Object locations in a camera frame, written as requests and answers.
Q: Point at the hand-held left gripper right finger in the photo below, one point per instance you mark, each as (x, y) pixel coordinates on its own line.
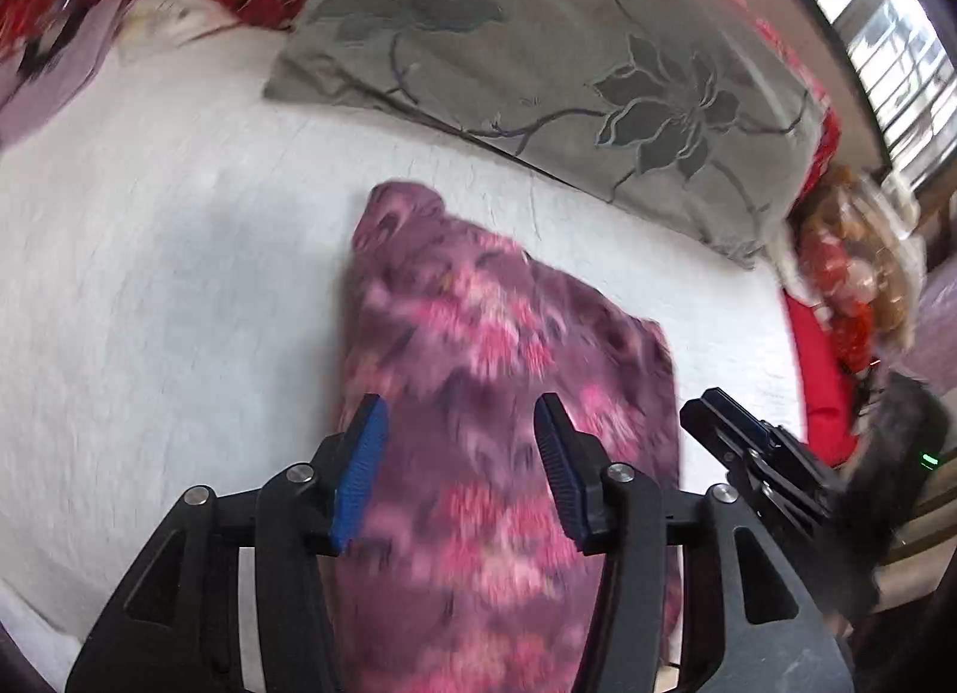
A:
(557, 469)

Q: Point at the grey floral pillow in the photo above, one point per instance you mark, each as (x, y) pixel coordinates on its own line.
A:
(523, 28)

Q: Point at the clear bag of items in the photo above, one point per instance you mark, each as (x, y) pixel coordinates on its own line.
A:
(845, 267)

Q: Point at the plain red cloth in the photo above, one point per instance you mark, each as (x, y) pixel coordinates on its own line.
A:
(819, 379)

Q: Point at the window with grille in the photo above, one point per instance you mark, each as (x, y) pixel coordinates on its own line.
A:
(897, 50)

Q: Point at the lavender cloth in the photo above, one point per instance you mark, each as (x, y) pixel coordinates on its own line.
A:
(52, 65)

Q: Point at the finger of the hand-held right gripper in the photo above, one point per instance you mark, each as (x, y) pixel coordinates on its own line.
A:
(785, 495)
(736, 415)

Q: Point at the white bed sheet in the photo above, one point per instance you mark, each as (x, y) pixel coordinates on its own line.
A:
(149, 289)

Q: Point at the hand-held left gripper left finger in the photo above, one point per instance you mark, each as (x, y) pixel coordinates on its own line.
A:
(363, 476)

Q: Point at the pink floral small shirt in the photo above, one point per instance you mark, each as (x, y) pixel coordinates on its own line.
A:
(486, 334)

